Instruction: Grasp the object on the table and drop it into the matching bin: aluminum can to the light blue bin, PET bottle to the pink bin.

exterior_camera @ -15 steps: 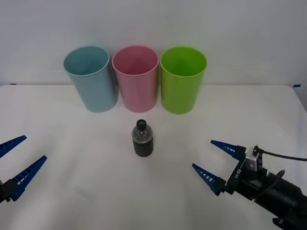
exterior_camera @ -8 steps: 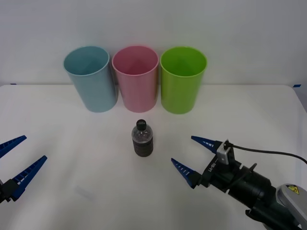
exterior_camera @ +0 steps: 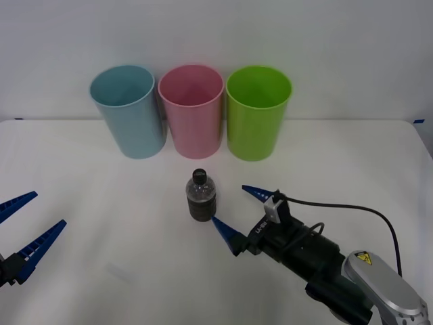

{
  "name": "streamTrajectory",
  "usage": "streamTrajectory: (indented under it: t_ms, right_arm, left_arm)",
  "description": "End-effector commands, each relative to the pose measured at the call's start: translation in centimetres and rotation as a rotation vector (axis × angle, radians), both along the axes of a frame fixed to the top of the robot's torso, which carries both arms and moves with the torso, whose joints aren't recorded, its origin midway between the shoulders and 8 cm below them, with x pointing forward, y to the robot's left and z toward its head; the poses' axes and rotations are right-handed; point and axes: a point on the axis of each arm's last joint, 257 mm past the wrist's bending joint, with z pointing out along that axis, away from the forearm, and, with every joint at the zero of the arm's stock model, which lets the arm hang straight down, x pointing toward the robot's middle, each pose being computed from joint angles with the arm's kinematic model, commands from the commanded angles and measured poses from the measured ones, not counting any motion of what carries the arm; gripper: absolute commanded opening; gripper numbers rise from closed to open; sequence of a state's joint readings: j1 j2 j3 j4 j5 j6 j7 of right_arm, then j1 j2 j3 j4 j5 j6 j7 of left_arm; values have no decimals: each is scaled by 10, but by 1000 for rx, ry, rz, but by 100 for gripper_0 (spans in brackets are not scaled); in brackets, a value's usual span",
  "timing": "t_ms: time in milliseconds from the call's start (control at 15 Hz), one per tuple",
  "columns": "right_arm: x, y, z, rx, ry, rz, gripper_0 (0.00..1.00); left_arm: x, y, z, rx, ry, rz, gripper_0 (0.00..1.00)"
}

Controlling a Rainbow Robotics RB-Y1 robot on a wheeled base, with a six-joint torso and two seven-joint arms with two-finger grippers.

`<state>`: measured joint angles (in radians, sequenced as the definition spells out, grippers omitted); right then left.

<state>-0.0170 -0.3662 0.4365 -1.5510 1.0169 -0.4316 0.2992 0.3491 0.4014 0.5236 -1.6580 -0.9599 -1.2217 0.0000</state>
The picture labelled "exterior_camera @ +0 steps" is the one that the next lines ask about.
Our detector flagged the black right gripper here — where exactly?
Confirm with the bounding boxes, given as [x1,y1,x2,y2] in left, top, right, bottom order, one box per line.
[211,184,305,265]

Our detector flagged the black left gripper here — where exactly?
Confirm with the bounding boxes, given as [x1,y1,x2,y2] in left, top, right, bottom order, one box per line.
[0,191,68,289]

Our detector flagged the small dark plastic bottle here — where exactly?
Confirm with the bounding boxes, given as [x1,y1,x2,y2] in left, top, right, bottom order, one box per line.
[186,168,217,223]

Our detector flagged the green plastic bin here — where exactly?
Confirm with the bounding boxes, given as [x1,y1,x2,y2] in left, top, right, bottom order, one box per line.
[225,65,293,162]

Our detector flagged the pink plastic bin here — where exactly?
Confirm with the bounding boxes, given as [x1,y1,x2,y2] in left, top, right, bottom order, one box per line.
[157,64,225,160]

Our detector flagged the pale blue plastic bin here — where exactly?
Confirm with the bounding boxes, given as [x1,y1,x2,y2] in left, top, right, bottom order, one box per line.
[89,64,167,160]

